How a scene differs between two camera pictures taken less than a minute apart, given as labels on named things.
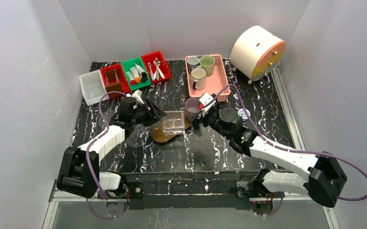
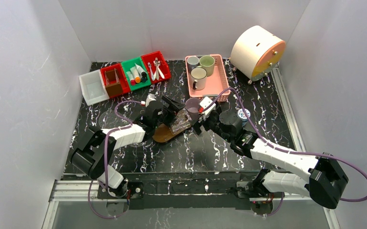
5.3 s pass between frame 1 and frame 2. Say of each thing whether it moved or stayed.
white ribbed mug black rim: stayed
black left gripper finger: moved
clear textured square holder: moved
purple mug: stayed
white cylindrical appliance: stayed
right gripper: stayed
